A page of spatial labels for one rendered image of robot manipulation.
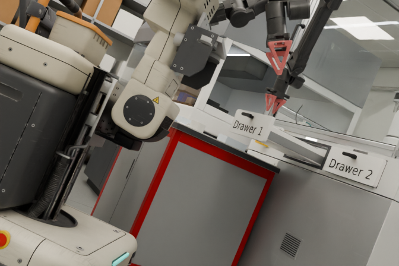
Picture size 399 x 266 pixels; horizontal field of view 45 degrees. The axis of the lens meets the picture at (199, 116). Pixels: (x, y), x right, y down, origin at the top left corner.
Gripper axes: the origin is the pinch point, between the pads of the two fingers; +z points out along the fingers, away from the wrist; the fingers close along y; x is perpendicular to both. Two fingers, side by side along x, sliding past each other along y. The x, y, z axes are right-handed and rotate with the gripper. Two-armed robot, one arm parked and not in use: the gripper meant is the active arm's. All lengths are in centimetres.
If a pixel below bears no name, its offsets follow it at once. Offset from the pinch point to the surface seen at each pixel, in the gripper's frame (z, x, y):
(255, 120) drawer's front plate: 7.9, -10.4, -12.1
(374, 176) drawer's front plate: 13, -52, 20
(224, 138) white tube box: 19.4, 14.9, -8.5
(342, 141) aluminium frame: 2.5, -26.6, 21.6
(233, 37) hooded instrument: -40, 73, 5
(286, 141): 11.2, -19.6, -0.3
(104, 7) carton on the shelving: -73, 367, -16
